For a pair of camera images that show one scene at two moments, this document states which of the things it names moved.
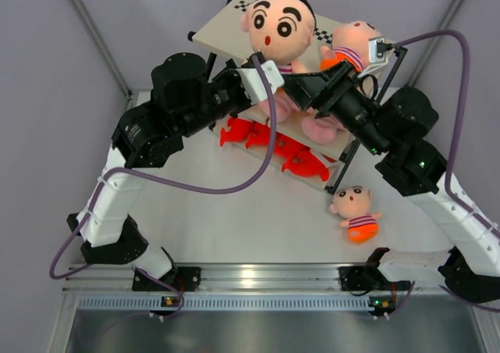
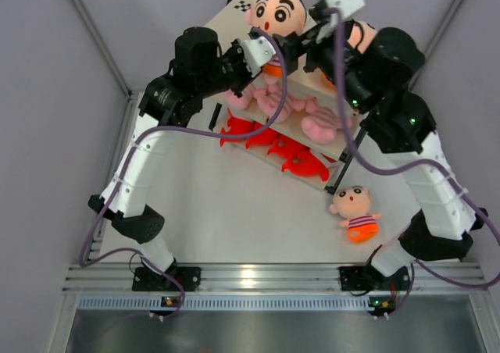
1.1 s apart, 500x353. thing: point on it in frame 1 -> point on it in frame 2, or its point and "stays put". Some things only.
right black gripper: [324, 91] -> [292, 48]
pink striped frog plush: [322, 130] stays put
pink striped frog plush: [283, 105] stays put
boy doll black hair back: [281, 26] stays put
